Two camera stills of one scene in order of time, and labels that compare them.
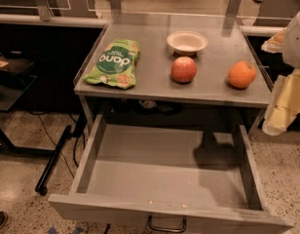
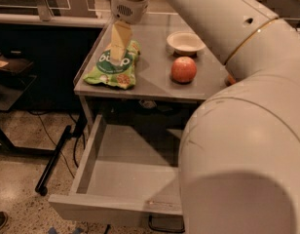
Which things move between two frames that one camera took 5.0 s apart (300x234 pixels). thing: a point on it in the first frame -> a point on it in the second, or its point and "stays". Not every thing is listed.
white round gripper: (296, 44) -> (130, 10)
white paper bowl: (185, 42) stays
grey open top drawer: (190, 175) stays
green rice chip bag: (116, 64) stays
